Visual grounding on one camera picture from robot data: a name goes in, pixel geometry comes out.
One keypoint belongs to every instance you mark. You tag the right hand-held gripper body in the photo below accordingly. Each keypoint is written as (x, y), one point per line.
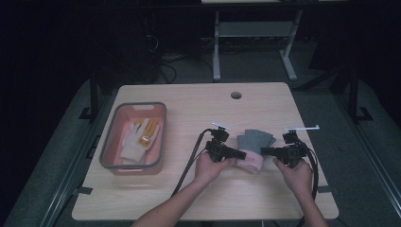
(291, 151)

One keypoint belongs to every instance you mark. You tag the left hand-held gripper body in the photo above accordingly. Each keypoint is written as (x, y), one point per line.
(217, 148)

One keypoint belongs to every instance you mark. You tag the grey glove with pink cuff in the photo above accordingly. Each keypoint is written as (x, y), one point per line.
(253, 148)

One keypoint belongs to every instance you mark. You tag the white fluffy glove with bear patch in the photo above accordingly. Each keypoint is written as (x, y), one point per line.
(135, 145)

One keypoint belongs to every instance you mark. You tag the pink basket with grey rim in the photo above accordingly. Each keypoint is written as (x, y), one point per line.
(119, 132)

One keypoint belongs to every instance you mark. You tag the person's left hand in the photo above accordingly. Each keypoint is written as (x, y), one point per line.
(208, 170)

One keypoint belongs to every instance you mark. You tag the person's right hand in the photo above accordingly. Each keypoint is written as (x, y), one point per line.
(296, 179)

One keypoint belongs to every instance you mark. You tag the black metal stand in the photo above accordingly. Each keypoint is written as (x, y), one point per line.
(354, 94)
(94, 97)

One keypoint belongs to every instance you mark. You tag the black table bracket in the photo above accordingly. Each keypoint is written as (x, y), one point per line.
(324, 189)
(82, 190)

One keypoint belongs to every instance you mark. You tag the grey metal desk frame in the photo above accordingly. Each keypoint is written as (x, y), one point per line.
(252, 30)

